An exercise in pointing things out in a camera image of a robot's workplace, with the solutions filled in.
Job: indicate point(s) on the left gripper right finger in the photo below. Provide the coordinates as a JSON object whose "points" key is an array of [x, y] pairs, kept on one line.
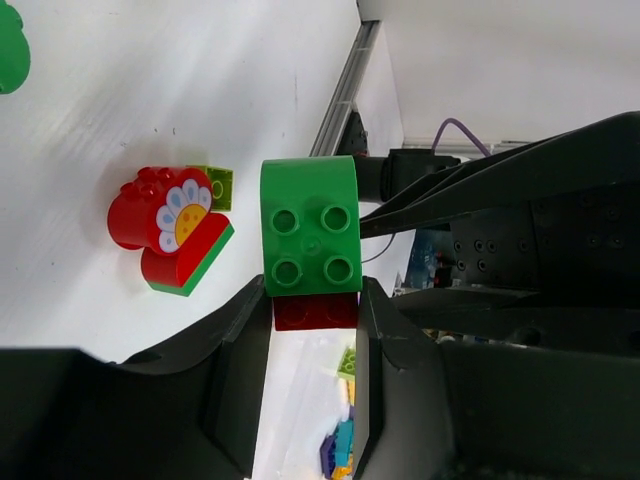
{"points": [[453, 410]]}

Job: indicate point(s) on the aluminium rail right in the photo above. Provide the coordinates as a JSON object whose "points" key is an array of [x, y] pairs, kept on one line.
{"points": [[342, 102]]}

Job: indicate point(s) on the red L-shaped lego brick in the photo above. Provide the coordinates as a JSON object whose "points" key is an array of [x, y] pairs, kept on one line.
{"points": [[316, 312]]}

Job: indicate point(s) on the lime lego brick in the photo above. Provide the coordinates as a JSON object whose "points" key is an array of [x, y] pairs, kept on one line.
{"points": [[221, 180], [347, 366]]}

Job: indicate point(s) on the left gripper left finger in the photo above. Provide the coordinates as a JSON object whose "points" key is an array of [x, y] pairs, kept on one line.
{"points": [[186, 408]]}

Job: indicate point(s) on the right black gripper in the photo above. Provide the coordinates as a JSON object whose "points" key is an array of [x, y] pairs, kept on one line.
{"points": [[574, 243]]}

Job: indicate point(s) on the green curved lego brick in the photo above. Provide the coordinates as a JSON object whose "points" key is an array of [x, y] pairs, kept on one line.
{"points": [[15, 58]]}

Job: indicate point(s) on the red flower lego block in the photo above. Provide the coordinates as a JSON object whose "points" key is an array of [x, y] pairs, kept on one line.
{"points": [[166, 213]]}

